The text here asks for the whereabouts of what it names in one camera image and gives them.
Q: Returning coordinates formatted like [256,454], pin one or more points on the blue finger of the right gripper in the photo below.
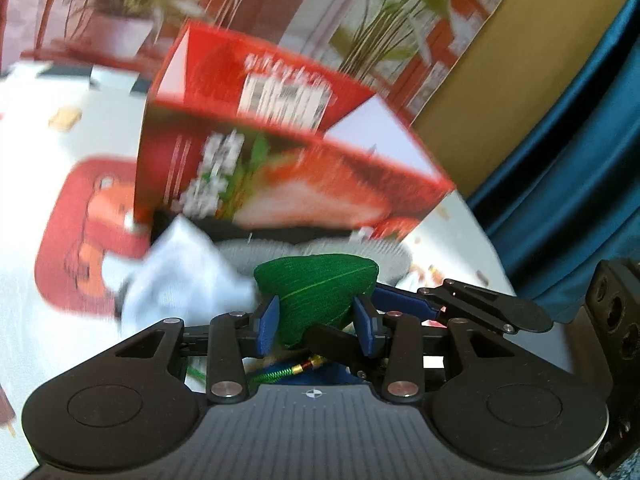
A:
[387,298]

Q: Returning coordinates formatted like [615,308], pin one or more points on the white crumpled plastic bag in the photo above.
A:
[183,275]

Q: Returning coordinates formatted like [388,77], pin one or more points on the red strawberry cardboard box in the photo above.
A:
[239,130]

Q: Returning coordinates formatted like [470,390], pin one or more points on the blue curtain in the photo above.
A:
[568,196]

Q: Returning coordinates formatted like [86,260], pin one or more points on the printed living room backdrop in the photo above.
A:
[403,49]

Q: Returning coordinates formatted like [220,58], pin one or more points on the green fabric zongzi pouch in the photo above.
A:
[315,289]

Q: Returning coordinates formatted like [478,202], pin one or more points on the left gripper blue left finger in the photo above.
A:
[266,323]

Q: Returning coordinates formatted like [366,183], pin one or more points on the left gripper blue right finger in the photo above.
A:
[368,325]

